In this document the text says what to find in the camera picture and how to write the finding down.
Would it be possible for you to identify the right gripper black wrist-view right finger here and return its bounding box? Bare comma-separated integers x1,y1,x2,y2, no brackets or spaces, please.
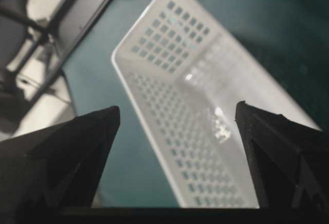
235,101,328,223

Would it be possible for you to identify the white perforated plastic basket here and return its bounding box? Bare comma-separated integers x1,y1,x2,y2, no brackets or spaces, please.
112,0,317,208

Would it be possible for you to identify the black metal frame stand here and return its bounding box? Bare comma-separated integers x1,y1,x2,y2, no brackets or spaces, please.
15,0,141,101

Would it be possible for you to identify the black office chair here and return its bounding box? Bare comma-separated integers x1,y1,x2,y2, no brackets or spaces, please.
1,0,48,105

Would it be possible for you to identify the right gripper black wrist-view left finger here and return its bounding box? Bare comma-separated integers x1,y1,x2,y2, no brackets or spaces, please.
1,106,120,223

